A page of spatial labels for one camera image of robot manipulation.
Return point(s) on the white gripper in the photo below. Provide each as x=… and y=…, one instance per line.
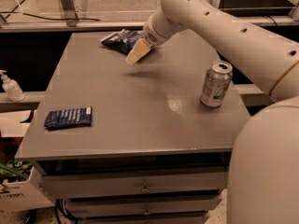
x=156, y=32

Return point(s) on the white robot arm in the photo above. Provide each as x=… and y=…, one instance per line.
x=263, y=180

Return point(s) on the white cardboard box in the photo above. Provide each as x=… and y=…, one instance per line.
x=16, y=193

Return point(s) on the silver green soda can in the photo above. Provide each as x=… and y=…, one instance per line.
x=216, y=84

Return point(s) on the grey metal bracket left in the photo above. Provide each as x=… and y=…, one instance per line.
x=70, y=14

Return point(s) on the small dark blue snack packet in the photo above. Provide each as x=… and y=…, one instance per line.
x=69, y=118

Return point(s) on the blue chip bag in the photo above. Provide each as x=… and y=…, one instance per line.
x=122, y=41

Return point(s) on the white pump bottle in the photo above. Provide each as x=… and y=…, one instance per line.
x=11, y=88

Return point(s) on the grey drawer cabinet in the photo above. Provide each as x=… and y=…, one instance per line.
x=154, y=153

